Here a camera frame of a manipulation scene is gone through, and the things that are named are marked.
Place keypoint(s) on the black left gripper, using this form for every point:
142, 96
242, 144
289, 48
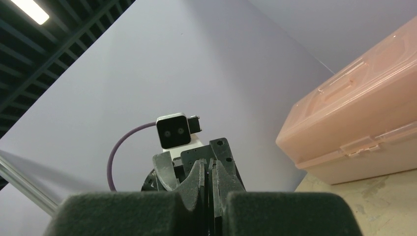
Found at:
163, 175

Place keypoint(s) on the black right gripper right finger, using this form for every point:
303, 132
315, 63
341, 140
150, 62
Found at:
240, 213

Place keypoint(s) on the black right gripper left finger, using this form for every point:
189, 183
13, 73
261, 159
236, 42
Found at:
181, 212

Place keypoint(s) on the pink translucent plastic toolbox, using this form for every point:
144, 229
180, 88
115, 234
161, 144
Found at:
362, 122

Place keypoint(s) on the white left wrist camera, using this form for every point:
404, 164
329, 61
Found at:
178, 133

